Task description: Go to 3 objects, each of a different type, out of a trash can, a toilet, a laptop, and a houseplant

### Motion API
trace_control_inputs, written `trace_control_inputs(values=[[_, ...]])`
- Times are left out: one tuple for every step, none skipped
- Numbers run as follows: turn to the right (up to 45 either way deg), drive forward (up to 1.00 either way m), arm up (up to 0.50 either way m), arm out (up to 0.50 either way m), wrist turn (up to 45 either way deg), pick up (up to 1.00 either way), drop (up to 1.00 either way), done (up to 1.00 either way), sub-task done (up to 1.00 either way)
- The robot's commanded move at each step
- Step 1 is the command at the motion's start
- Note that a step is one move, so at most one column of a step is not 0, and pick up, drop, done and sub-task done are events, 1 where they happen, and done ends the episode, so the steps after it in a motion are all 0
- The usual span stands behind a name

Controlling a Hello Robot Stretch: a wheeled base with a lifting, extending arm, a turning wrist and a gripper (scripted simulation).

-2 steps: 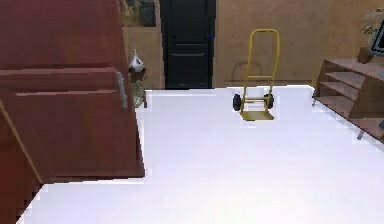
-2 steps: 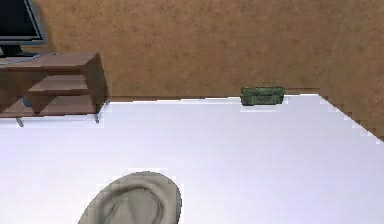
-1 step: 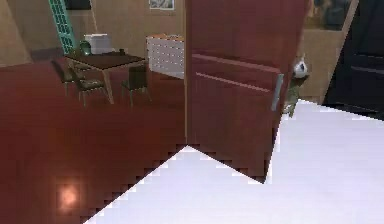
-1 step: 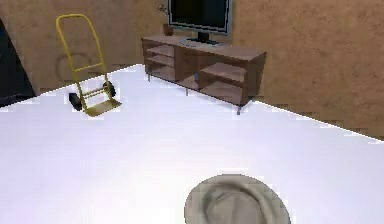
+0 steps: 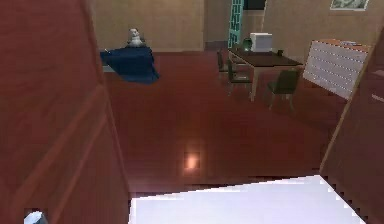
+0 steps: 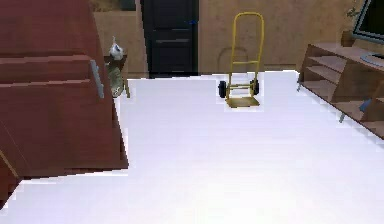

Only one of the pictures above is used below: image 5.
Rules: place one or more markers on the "dark green dining chair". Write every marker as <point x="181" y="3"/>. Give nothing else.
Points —
<point x="222" y="64"/>
<point x="237" y="76"/>
<point x="284" y="85"/>

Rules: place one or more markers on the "dark brown dining table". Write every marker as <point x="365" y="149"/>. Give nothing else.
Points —
<point x="263" y="61"/>

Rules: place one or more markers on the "dark green round vase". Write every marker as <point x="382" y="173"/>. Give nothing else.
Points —
<point x="247" y="44"/>

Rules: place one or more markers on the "white grey figurine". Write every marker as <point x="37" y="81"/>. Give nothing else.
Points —
<point x="135" y="37"/>

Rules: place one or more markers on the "white box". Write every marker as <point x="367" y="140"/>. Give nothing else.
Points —
<point x="260" y="42"/>

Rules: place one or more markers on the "teal lattice door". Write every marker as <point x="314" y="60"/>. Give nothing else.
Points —
<point x="235" y="22"/>

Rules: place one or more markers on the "small black cup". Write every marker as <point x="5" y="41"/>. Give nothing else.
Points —
<point x="280" y="52"/>

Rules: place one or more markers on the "reddish brown room door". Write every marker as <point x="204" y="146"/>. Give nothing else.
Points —
<point x="53" y="110"/>

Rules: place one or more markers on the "white chest of drawers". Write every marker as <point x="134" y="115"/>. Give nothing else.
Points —
<point x="333" y="68"/>

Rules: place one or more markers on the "framed wall picture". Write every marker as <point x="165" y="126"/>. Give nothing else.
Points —
<point x="349" y="4"/>

